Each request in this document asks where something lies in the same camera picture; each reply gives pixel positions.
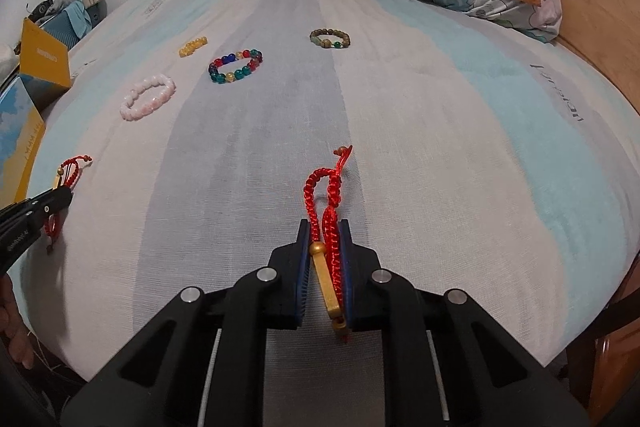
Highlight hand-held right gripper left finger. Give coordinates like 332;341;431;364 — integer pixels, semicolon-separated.
61;219;313;427

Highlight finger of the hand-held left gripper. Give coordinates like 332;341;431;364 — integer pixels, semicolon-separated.
0;184;75;277

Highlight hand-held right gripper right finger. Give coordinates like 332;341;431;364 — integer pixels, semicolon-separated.
338;219;591;427

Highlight red braided cord bracelet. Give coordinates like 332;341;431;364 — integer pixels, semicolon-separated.
44;155;94;254
304;146;354;344

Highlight person's left hand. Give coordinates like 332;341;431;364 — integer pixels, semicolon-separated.
0;274;33;370

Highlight blue and yellow box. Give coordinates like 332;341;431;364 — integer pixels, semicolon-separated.
0;76;47;205

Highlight yellow cardboard box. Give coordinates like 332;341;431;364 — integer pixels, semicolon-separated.
19;18;74;88

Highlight striped bed sheet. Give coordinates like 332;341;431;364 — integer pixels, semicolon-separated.
12;0;640;427

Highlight blue cloth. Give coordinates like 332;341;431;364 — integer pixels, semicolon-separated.
35;0;108;52

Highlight wooden headboard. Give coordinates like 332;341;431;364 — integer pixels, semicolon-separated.
530;0;640;108

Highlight pink bead bracelet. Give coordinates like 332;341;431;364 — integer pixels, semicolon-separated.
119;74;177;122

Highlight yellow bead bracelet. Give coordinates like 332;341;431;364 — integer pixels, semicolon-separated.
179;36;209;58

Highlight multicolour glass bead bracelet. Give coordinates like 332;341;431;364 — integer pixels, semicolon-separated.
208;49;265;84

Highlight brown wooden bead bracelet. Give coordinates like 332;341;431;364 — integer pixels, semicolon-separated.
309;28;351;51

